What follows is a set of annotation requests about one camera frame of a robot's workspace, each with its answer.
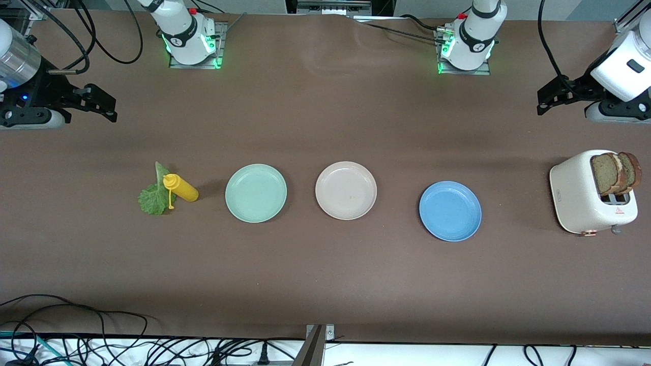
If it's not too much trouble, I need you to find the brown bread slice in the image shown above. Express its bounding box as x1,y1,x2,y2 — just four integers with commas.
590,152,625,197
618,151,643,194

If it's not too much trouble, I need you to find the green lettuce leaf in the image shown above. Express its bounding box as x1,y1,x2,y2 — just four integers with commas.
137,162,177,216

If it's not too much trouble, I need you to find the yellow mustard squeeze bottle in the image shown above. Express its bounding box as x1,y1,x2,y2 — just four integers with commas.
163,173,199,210

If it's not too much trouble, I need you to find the blue plate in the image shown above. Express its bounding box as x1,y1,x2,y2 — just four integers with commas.
419,181,483,242

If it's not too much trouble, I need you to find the mint green plate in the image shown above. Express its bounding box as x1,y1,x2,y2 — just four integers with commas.
225,163,288,224

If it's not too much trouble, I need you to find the beige plate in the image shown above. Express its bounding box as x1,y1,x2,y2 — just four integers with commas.
315,161,378,221

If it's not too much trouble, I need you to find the cream white toaster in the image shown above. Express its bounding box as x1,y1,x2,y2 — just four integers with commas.
549,149,639,237

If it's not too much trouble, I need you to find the black metal stand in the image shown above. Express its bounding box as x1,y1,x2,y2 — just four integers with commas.
285,0,395,18

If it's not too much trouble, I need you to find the black hanging loop cable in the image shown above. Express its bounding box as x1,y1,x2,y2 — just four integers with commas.
74,0,144,65

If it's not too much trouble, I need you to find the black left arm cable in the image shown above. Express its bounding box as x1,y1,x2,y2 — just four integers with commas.
538,0,580,97

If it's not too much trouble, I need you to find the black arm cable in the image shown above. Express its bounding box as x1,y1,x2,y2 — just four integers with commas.
538,0,580,97
31,0,92,74

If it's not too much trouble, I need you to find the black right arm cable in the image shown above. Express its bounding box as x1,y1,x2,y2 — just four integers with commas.
31,0,92,74

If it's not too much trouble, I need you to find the aluminium frame rail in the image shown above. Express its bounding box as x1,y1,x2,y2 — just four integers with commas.
0,0,51,23
613,0,651,35

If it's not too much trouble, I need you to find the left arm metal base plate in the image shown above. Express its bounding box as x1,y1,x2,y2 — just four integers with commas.
435,28,491,76

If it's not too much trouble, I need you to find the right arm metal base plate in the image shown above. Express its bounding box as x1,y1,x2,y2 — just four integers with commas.
169,21,227,70

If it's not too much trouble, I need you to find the thin black table cable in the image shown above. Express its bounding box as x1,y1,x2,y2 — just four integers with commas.
356,19,444,43

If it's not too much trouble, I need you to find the black looped floor cable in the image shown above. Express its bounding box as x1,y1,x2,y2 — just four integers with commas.
0,294,148,351

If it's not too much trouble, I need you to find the teal cable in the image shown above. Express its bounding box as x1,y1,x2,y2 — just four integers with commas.
0,330,69,366

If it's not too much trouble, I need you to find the metal table bracket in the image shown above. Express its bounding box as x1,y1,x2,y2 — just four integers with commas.
292,324,336,366

